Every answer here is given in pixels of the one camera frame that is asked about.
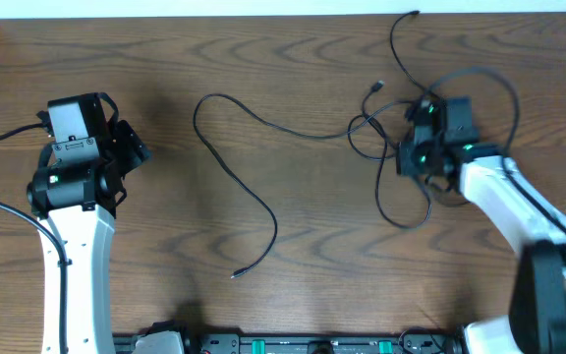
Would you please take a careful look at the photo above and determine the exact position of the black USB cable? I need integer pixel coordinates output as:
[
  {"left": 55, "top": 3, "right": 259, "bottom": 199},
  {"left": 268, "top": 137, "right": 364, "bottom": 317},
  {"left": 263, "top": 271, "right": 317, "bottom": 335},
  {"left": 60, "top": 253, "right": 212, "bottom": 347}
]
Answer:
[
  {"left": 192, "top": 92, "right": 412, "bottom": 280},
  {"left": 346, "top": 9, "right": 456, "bottom": 230}
]

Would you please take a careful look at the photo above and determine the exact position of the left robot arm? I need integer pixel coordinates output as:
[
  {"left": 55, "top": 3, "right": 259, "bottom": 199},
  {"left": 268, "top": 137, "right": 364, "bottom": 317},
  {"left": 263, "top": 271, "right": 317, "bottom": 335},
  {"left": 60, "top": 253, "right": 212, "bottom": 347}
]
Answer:
[{"left": 27, "top": 92, "right": 150, "bottom": 353}]

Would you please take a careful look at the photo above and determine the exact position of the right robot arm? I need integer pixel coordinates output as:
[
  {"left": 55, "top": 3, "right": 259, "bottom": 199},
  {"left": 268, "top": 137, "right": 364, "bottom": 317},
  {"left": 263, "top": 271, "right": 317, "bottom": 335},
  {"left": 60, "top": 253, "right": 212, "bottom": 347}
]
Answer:
[{"left": 397, "top": 97, "right": 566, "bottom": 353}]

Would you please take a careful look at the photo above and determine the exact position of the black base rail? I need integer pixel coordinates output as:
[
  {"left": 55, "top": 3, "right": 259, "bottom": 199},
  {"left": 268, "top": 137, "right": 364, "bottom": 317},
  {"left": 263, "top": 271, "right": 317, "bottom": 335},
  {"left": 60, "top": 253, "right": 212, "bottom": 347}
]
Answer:
[{"left": 113, "top": 321, "right": 469, "bottom": 354}]

